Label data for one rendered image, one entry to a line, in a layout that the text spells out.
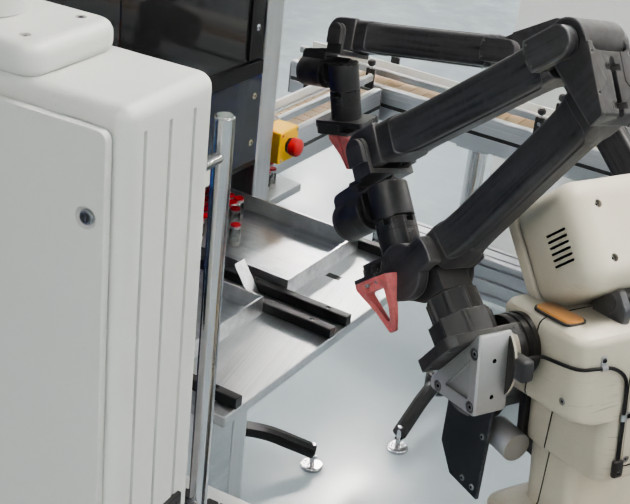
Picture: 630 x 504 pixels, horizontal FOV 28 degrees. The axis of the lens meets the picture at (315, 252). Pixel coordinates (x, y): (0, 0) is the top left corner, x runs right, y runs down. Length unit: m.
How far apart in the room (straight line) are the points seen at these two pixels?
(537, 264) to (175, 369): 0.50
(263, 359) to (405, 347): 1.85
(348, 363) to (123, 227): 2.55
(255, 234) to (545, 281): 0.98
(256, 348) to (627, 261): 0.76
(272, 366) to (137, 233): 0.82
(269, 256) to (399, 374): 1.42
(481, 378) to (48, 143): 0.62
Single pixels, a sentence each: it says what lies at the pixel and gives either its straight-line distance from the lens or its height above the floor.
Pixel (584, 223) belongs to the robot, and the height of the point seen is 1.35.
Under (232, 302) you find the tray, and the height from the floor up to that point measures 0.88.
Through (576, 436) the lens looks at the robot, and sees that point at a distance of 1.72.
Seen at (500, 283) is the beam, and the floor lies 0.50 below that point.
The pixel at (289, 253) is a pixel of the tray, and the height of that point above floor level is 0.88.
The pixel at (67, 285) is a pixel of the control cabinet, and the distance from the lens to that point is 1.35.
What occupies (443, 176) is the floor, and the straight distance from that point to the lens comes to 5.21.
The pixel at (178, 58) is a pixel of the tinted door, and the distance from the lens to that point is 2.28.
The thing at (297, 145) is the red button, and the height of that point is 1.01.
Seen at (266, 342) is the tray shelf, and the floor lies 0.88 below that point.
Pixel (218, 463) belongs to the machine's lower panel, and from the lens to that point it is 2.92.
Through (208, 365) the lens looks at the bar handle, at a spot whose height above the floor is 1.15.
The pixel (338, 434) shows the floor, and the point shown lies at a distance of 3.50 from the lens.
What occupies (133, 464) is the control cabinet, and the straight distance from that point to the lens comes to 1.48.
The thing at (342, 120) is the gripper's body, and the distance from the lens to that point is 2.33.
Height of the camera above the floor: 2.00
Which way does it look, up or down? 27 degrees down
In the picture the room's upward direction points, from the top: 6 degrees clockwise
